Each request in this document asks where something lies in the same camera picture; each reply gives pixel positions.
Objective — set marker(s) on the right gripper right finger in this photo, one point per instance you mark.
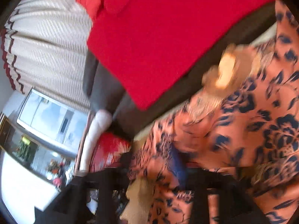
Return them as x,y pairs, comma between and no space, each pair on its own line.
232,203

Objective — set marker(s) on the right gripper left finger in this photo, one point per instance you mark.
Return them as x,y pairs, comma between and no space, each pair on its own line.
70,205

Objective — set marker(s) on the orange floral garment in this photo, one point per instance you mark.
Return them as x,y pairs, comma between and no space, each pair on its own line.
242,123

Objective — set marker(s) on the wooden display cabinet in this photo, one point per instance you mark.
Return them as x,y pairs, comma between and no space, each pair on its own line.
32,155

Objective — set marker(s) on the red gift box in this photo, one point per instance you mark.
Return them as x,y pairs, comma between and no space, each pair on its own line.
108,152

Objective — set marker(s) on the white quilted folded blanket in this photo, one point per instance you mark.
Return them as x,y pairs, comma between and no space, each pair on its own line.
99,124

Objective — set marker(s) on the dark brown leather sofa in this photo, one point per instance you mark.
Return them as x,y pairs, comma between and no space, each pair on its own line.
106,93

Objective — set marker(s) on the beige dotted curtain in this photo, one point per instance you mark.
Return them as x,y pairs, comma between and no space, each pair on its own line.
44,48

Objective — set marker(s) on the red blanket on sofa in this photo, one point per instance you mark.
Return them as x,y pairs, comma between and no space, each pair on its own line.
148,45

